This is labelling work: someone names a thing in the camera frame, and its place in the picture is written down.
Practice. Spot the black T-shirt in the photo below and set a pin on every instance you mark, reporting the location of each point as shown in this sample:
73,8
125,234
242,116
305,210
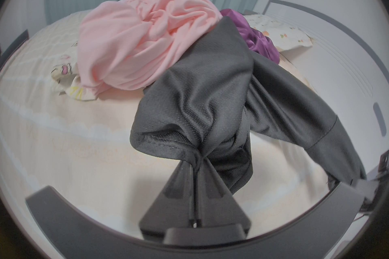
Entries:
206,94

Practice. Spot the pink garment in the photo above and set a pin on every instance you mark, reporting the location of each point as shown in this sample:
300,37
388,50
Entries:
127,45

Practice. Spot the bed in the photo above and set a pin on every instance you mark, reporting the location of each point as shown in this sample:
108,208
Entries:
76,136

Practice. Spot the purple garment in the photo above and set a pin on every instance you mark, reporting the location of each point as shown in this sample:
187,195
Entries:
258,42

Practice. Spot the white printed pillow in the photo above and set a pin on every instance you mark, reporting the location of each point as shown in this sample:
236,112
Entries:
282,34

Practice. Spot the white printed garment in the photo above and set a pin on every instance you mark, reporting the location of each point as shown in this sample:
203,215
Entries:
65,71

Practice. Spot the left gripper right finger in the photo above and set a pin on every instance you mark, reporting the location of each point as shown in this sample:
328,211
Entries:
218,206

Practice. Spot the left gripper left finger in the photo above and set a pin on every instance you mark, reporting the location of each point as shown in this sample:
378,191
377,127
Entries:
173,206

